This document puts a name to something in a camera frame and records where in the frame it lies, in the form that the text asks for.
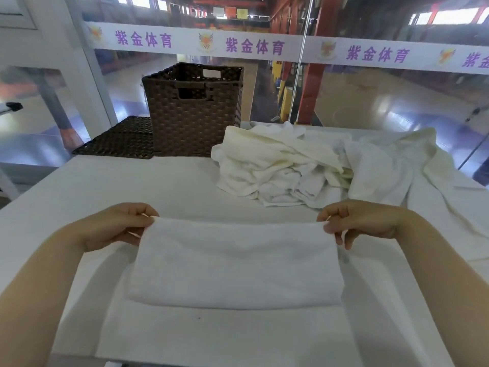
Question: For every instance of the person's right hand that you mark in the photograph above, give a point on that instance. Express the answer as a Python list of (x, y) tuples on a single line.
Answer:
[(372, 221)]

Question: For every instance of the person's left hand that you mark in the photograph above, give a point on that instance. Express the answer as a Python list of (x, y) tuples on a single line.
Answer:
[(110, 225)]

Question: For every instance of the person's right thumb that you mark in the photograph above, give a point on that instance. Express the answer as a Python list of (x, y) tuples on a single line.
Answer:
[(334, 226)]

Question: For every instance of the person's left thumb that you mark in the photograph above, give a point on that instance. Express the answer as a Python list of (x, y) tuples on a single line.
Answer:
[(143, 229)]

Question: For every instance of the person's left forearm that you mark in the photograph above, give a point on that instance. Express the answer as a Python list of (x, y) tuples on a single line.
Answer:
[(38, 286)]

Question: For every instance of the person's right forearm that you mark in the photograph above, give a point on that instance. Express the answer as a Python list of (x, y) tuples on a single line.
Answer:
[(447, 278)]

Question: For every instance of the pile of crumpled white towels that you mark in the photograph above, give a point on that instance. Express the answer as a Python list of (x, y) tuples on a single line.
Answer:
[(282, 168)]

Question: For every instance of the large crumpled white sheet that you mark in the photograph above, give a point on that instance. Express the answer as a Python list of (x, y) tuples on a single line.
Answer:
[(405, 175)]

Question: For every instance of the brown woven basket lid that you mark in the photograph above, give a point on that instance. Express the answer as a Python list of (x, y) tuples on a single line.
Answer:
[(118, 139)]

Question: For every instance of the brown woven basket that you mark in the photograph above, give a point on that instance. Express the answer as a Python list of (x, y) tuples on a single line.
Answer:
[(195, 110)]

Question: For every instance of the red steel column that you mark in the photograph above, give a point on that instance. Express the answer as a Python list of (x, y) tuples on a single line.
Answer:
[(315, 84)]

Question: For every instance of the white banner with purple print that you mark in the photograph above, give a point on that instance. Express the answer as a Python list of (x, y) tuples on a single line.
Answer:
[(267, 45)]

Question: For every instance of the white door frame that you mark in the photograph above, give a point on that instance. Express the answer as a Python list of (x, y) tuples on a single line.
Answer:
[(72, 53)]

